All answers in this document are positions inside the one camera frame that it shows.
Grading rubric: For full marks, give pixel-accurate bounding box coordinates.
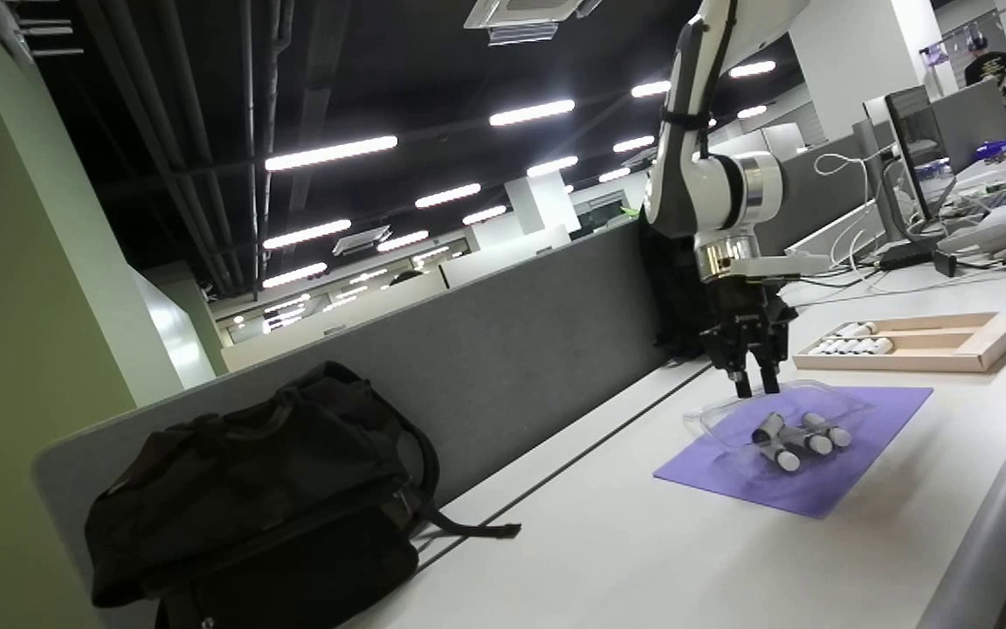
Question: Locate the white bottles row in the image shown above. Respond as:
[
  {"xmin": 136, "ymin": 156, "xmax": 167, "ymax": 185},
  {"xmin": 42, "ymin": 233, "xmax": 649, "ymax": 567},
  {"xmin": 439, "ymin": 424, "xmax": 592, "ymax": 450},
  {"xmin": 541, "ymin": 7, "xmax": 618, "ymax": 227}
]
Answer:
[{"xmin": 813, "ymin": 318, "xmax": 902, "ymax": 359}]

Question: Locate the ceiling air conditioner unit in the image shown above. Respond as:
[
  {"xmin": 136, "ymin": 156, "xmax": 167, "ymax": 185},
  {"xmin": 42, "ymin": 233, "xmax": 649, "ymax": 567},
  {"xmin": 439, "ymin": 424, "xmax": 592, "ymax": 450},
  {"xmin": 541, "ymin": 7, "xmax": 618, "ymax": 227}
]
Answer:
[{"xmin": 462, "ymin": 0, "xmax": 602, "ymax": 52}]

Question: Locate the white cable bundle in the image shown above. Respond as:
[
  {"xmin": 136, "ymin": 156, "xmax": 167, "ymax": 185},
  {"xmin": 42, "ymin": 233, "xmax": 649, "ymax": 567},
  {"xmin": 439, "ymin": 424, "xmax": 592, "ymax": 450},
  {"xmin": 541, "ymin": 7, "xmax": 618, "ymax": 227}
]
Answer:
[{"xmin": 791, "ymin": 150, "xmax": 889, "ymax": 290}]

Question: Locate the purple mat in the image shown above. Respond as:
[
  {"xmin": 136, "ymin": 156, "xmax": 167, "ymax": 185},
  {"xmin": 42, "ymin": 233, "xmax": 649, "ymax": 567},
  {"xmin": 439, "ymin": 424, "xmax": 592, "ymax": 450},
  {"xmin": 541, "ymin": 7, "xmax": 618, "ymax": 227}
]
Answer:
[{"xmin": 649, "ymin": 380, "xmax": 938, "ymax": 524}]

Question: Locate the long ceiling light tube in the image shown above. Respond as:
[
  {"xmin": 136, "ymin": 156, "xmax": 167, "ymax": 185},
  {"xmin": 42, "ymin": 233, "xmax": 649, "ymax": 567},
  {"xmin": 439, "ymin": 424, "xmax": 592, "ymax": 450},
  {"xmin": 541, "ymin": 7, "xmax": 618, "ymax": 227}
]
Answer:
[
  {"xmin": 629, "ymin": 78, "xmax": 679, "ymax": 103},
  {"xmin": 258, "ymin": 259, "xmax": 334, "ymax": 294},
  {"xmin": 258, "ymin": 214, "xmax": 356, "ymax": 256},
  {"xmin": 264, "ymin": 131, "xmax": 403, "ymax": 179},
  {"xmin": 414, "ymin": 179, "xmax": 486, "ymax": 214},
  {"xmin": 526, "ymin": 150, "xmax": 584, "ymax": 180},
  {"xmin": 486, "ymin": 93, "xmax": 582, "ymax": 131}
]

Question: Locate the computer monitor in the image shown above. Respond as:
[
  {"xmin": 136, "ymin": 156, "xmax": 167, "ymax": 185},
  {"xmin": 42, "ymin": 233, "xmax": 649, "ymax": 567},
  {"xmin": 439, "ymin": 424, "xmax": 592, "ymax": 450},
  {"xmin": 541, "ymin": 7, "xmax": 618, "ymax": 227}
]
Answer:
[{"xmin": 878, "ymin": 81, "xmax": 966, "ymax": 231}]

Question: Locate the wooden tray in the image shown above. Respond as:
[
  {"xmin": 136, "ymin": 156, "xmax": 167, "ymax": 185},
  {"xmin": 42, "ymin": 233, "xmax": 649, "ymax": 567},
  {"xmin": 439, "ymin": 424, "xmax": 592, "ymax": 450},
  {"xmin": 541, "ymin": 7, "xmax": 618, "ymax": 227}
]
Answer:
[{"xmin": 791, "ymin": 304, "xmax": 1006, "ymax": 376}]

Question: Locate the black duffel bag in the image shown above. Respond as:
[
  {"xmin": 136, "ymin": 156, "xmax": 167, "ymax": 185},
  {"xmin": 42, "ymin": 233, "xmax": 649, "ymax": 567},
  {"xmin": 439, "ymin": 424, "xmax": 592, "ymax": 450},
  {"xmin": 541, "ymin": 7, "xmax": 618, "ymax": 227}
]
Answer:
[{"xmin": 81, "ymin": 356, "xmax": 526, "ymax": 629}]

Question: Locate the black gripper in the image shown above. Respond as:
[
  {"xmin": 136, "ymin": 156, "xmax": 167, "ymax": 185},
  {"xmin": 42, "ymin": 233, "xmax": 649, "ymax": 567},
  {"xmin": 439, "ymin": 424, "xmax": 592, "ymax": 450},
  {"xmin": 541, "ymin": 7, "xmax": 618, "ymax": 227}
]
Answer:
[{"xmin": 696, "ymin": 277, "xmax": 799, "ymax": 403}]

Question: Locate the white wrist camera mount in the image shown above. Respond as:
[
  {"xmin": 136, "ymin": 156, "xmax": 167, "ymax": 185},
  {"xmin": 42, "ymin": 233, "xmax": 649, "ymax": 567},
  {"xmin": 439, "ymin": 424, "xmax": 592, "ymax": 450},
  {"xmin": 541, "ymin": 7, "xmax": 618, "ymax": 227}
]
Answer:
[{"xmin": 691, "ymin": 233, "xmax": 837, "ymax": 285}]

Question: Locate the grey desk divider panel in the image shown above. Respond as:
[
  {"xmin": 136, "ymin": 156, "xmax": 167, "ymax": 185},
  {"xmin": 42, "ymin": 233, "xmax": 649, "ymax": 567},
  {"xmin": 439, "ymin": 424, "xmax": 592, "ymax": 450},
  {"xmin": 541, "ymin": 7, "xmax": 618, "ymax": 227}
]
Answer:
[{"xmin": 30, "ymin": 219, "xmax": 691, "ymax": 629}]

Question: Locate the black backpack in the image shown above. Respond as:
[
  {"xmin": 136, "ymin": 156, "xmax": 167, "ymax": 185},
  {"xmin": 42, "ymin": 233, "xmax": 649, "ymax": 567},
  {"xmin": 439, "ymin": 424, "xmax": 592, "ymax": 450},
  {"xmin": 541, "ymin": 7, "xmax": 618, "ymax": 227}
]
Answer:
[{"xmin": 637, "ymin": 214, "xmax": 799, "ymax": 364}]

